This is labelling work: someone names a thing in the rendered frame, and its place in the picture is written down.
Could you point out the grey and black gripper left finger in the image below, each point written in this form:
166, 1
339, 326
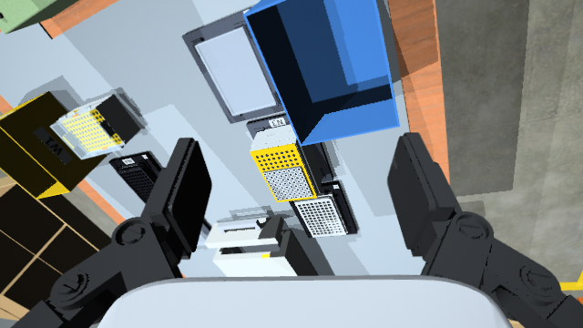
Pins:
141, 249

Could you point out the blue open-top bin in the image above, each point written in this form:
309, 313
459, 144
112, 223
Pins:
328, 64

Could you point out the yellow open-top bin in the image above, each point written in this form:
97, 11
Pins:
28, 126

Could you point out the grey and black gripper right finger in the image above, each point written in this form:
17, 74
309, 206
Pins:
460, 245

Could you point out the black multiwell plate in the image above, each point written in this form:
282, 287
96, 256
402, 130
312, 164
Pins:
139, 177

